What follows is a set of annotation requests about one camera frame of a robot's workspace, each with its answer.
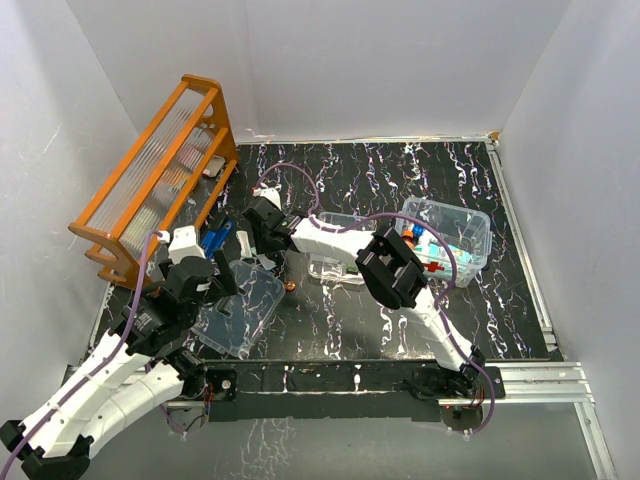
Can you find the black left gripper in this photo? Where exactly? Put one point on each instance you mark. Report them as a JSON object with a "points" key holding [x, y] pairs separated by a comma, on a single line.
{"points": [[225, 275]]}

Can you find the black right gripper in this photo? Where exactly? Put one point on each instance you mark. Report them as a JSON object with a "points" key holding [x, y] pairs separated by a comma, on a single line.
{"points": [[262, 247]]}

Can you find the clear compartment organizer tray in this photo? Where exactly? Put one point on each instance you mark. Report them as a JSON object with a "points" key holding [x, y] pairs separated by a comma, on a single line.
{"points": [[333, 252]]}

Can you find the brown bottle orange cap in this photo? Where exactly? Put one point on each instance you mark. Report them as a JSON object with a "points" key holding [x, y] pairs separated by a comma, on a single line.
{"points": [[409, 239]]}

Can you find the teal tape packet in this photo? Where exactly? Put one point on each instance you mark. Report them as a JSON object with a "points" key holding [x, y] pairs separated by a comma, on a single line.
{"points": [[461, 256]]}

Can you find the clear medicine kit box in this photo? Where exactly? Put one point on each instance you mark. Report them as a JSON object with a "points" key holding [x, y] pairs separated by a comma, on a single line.
{"points": [[467, 233]]}

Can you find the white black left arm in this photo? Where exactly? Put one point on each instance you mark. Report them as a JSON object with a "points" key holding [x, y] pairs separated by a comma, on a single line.
{"points": [[131, 371]]}

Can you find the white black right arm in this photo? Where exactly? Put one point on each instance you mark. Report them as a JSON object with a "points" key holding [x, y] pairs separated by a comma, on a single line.
{"points": [[392, 273]]}

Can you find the blue stapler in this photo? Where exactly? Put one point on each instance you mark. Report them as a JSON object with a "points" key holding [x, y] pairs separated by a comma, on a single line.
{"points": [[216, 235]]}

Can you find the orange wooden rack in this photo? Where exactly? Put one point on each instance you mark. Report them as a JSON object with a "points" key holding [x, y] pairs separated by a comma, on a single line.
{"points": [[190, 138]]}

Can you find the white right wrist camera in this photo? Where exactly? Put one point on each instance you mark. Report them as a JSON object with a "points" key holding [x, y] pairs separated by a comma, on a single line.
{"points": [[269, 193]]}

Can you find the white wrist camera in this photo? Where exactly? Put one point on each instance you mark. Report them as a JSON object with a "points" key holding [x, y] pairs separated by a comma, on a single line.
{"points": [[185, 243], [269, 193]]}

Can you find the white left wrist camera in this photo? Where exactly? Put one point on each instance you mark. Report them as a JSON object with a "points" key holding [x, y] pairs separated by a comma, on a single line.
{"points": [[185, 243]]}

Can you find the clear kit lid black handle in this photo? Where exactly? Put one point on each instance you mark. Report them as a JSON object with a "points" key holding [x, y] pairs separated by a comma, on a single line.
{"points": [[232, 325]]}

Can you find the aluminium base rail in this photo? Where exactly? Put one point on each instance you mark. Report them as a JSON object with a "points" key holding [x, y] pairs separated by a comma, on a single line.
{"points": [[509, 382]]}

